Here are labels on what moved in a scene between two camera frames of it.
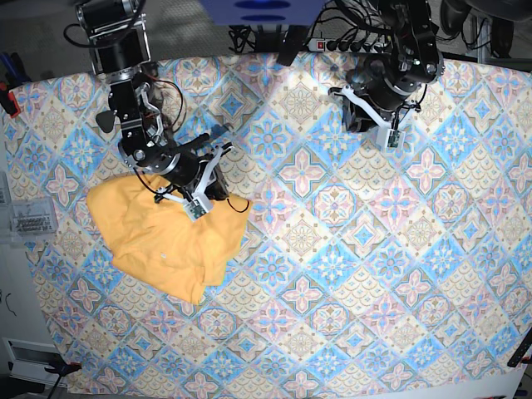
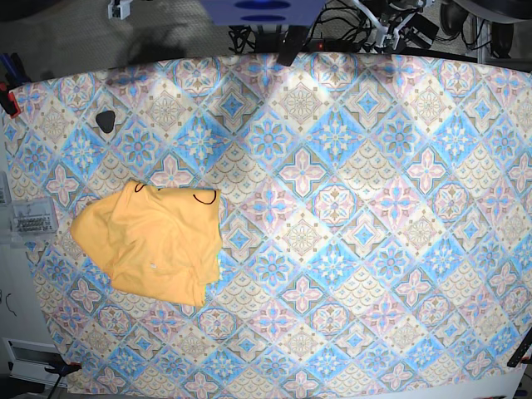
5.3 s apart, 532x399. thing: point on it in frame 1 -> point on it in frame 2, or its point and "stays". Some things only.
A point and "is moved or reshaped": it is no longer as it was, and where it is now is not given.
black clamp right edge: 519,355 stays
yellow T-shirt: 160,240 is moved or reshaped
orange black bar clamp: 63,368 stays
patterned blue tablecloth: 360,270 stays
